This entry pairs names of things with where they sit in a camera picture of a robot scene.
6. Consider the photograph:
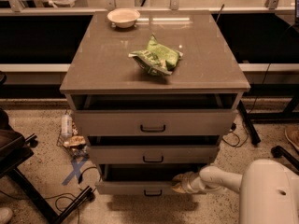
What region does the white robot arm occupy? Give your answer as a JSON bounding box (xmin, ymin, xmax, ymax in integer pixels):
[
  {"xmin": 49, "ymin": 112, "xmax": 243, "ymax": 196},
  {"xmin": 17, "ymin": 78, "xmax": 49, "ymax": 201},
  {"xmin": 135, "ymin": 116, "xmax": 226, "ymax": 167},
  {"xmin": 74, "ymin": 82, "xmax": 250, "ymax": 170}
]
[{"xmin": 172, "ymin": 160, "xmax": 299, "ymax": 224}]

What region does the white ceramic bowl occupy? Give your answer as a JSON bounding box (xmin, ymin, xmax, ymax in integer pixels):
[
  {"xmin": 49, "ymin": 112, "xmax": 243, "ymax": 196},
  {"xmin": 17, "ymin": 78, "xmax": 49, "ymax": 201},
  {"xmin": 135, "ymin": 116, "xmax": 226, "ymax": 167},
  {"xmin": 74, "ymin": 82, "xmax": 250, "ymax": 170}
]
[{"xmin": 107, "ymin": 8, "xmax": 140, "ymax": 29}]

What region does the grey top drawer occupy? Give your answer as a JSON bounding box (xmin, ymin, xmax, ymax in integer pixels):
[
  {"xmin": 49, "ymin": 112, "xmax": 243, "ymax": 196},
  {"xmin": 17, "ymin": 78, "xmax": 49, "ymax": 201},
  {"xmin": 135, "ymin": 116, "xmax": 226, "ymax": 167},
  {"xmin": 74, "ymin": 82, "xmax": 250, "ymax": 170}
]
[{"xmin": 70, "ymin": 93, "xmax": 239, "ymax": 137}]

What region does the black chair base right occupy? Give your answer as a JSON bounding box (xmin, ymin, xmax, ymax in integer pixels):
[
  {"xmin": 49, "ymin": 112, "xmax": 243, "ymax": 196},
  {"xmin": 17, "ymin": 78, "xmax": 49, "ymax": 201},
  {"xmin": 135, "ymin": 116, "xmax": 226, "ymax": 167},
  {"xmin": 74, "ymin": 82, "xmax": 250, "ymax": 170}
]
[{"xmin": 271, "ymin": 146, "xmax": 299, "ymax": 171}]

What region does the grey middle drawer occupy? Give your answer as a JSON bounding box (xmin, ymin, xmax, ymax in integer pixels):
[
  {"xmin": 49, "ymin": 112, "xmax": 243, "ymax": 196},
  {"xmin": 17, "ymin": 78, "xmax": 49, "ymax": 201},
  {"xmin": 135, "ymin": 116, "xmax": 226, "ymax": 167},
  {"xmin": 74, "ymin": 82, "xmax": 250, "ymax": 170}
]
[{"xmin": 87, "ymin": 136, "xmax": 219, "ymax": 164}]

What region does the black table leg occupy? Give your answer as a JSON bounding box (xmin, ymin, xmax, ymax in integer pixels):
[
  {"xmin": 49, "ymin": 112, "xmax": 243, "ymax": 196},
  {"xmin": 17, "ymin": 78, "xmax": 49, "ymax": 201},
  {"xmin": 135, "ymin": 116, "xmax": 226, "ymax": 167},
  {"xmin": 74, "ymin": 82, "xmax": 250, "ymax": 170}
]
[{"xmin": 237, "ymin": 102, "xmax": 261, "ymax": 146}]

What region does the brown shoe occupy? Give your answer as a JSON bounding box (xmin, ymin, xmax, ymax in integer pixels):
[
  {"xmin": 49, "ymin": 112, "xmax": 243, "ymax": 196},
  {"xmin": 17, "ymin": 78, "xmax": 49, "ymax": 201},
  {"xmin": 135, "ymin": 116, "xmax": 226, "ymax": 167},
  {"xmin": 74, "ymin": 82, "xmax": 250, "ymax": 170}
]
[{"xmin": 285, "ymin": 126, "xmax": 299, "ymax": 151}]

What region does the green chip bag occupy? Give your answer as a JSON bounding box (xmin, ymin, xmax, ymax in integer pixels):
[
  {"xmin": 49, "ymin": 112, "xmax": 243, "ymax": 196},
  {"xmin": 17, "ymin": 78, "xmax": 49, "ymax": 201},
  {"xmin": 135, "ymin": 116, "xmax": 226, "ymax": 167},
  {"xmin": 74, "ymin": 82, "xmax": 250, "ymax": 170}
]
[{"xmin": 129, "ymin": 35, "xmax": 183, "ymax": 76}]

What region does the white plastic bottle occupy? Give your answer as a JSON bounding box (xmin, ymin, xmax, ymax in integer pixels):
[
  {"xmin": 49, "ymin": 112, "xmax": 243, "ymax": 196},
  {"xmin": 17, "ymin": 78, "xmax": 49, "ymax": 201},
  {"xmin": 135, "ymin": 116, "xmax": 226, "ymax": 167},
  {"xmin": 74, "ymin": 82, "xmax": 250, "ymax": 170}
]
[{"xmin": 61, "ymin": 114, "xmax": 72, "ymax": 138}]

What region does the grey drawer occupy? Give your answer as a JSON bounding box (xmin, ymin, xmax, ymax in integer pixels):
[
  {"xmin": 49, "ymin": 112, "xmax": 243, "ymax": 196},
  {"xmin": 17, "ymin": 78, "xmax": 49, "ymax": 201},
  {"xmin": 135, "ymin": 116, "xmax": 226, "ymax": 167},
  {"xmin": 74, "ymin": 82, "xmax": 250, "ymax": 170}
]
[
  {"xmin": 87, "ymin": 136, "xmax": 219, "ymax": 164},
  {"xmin": 96, "ymin": 163, "xmax": 203, "ymax": 197},
  {"xmin": 70, "ymin": 93, "xmax": 239, "ymax": 137}
]

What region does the grey bottom drawer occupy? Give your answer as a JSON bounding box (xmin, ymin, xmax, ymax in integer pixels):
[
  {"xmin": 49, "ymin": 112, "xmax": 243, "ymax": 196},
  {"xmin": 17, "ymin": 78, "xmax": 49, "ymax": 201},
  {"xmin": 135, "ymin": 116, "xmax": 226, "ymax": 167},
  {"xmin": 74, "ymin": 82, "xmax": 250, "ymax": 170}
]
[{"xmin": 96, "ymin": 163, "xmax": 203, "ymax": 197}]

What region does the black chair left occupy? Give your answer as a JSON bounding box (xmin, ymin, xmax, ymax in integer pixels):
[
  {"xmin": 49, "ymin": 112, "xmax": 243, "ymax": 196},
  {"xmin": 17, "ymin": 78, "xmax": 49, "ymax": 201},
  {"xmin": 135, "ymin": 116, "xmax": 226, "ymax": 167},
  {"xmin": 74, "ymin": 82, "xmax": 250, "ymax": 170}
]
[{"xmin": 0, "ymin": 70, "xmax": 95, "ymax": 224}]

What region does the grey drawer cabinet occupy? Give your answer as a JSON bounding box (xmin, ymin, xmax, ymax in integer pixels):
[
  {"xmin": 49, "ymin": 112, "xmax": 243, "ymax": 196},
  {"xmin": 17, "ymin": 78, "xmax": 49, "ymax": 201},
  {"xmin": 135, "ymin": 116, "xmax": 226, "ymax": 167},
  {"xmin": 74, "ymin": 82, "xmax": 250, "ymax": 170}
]
[{"xmin": 59, "ymin": 10, "xmax": 251, "ymax": 198}]

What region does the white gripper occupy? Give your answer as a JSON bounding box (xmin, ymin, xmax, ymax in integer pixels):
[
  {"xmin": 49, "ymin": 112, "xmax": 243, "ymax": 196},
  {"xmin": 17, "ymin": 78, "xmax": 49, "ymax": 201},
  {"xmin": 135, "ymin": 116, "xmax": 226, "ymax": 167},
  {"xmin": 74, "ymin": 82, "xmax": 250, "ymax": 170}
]
[{"xmin": 171, "ymin": 172, "xmax": 206, "ymax": 194}]

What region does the black floor cable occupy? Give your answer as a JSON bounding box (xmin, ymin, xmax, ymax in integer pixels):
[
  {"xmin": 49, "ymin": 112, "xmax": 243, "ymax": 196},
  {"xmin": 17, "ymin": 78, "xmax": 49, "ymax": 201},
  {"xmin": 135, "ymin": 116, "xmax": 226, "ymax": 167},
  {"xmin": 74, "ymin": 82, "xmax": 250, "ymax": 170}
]
[{"xmin": 221, "ymin": 122, "xmax": 249, "ymax": 148}]

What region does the white shoe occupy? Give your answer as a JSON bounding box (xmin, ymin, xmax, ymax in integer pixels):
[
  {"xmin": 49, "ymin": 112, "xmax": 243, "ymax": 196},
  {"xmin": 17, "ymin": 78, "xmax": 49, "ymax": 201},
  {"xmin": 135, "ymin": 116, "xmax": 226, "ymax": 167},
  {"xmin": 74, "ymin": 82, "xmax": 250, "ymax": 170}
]
[{"xmin": 0, "ymin": 207, "xmax": 13, "ymax": 224}]

